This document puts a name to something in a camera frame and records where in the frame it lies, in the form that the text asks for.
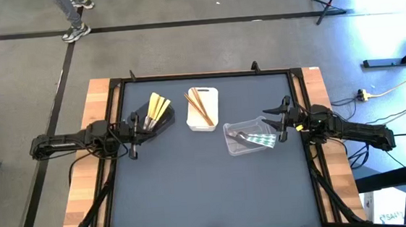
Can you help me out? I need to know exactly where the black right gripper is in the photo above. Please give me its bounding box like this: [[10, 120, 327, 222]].
[[259, 93, 313, 145]]

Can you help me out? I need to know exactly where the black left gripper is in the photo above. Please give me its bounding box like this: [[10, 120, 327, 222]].
[[114, 109, 158, 161]]

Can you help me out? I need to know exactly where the cream-handled table knife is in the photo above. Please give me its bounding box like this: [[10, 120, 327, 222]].
[[140, 92, 162, 131], [139, 93, 158, 130], [143, 95, 168, 131], [146, 99, 174, 132]]

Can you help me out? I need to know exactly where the silver patterned table knife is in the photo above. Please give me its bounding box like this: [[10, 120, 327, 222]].
[[232, 129, 276, 153], [233, 127, 278, 147]]

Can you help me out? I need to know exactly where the gold table knife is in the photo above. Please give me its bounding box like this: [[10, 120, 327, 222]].
[[183, 90, 214, 129], [185, 90, 212, 128], [193, 86, 214, 126]]

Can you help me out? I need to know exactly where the wooden chopstick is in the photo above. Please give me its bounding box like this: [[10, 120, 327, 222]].
[[190, 86, 215, 128]]

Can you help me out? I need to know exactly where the smoky grey plastic bin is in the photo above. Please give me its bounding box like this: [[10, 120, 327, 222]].
[[124, 96, 178, 141]]

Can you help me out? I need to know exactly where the clear plastic bin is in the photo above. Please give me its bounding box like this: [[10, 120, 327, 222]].
[[221, 114, 279, 158]]

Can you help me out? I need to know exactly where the white plastic bin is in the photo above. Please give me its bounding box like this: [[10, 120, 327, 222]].
[[183, 85, 222, 134]]

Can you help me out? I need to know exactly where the wooden table base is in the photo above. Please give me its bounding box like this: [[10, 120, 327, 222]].
[[48, 57, 368, 227]]

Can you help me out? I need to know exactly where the black desk leg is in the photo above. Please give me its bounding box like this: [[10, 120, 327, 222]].
[[360, 38, 406, 69]]

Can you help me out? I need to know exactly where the person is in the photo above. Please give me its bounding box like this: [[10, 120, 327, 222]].
[[48, 0, 98, 46]]

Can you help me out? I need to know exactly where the white cardboard box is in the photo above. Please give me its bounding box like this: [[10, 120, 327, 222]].
[[370, 187, 406, 227]]

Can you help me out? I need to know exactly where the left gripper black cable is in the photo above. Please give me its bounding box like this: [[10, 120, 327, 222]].
[[88, 132, 130, 162]]

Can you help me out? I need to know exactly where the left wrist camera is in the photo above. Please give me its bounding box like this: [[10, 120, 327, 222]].
[[86, 119, 111, 144]]

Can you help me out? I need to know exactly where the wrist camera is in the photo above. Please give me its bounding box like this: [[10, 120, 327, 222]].
[[307, 103, 336, 134], [86, 119, 111, 144]]

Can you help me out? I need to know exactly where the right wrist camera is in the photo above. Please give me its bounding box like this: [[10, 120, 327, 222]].
[[307, 103, 336, 134]]

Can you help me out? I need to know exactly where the yellow power plug cable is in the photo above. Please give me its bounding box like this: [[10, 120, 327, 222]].
[[353, 67, 406, 103]]

